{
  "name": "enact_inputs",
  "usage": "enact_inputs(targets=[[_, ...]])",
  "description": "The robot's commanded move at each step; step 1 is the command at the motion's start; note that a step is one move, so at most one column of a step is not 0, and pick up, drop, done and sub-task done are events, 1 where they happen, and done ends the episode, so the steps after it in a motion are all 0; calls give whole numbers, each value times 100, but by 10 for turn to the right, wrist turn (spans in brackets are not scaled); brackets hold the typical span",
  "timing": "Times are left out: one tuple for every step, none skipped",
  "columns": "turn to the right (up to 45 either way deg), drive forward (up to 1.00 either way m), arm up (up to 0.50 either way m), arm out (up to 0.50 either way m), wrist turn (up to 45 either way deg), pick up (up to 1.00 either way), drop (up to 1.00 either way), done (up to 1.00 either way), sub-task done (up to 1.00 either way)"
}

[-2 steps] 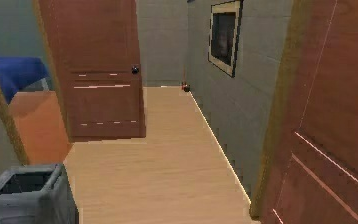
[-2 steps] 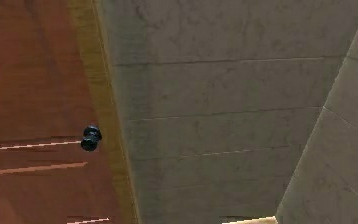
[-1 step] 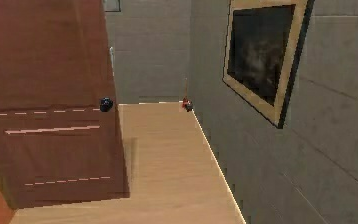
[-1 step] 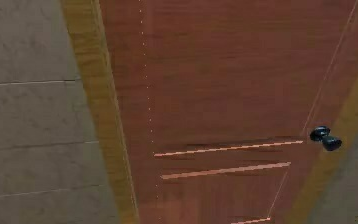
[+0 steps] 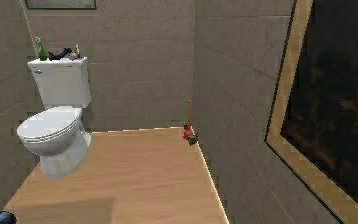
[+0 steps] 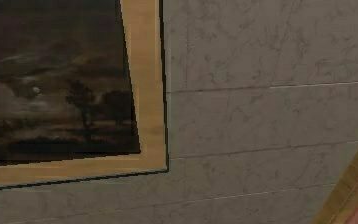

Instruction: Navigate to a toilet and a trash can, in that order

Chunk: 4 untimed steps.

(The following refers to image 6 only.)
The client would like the dark landscape painting, wooden frame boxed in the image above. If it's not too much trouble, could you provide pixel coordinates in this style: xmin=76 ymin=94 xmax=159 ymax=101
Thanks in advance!
xmin=0 ymin=0 xmax=170 ymax=192

